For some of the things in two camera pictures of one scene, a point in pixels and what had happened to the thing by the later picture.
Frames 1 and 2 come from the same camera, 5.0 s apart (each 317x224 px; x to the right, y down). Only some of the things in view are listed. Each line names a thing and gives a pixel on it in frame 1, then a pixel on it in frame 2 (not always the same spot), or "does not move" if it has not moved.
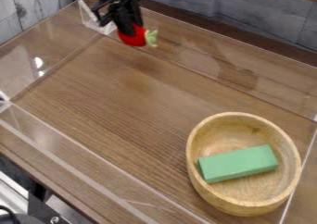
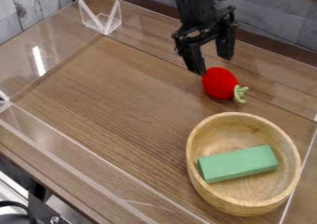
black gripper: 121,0 -> 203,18
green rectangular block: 239,164 does not move
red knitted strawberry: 141,38 -> 221,82
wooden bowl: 243,164 does not move
